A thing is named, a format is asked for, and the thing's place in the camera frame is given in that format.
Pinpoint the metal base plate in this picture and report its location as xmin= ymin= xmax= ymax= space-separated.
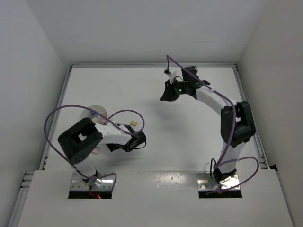
xmin=70 ymin=172 xmax=116 ymax=191
xmin=196 ymin=171 xmax=241 ymax=192

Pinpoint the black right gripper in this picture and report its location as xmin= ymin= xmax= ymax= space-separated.
xmin=161 ymin=78 xmax=189 ymax=102

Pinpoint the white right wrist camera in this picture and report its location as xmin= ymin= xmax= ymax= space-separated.
xmin=164 ymin=67 xmax=177 ymax=84

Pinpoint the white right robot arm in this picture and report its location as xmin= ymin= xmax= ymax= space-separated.
xmin=160 ymin=66 xmax=256 ymax=183

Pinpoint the aluminium frame rail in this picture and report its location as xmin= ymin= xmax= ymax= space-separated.
xmin=18 ymin=64 xmax=275 ymax=227

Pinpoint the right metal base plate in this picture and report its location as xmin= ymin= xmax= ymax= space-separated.
xmin=196 ymin=171 xmax=241 ymax=192

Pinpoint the white round divided container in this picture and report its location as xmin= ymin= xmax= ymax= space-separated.
xmin=80 ymin=105 xmax=107 ymax=124

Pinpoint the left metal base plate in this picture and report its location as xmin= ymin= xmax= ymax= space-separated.
xmin=70 ymin=172 xmax=116 ymax=191

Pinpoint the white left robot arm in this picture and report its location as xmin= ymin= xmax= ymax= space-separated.
xmin=57 ymin=118 xmax=147 ymax=182

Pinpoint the pink silver usb stick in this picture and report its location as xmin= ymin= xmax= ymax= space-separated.
xmin=92 ymin=148 xmax=99 ymax=155

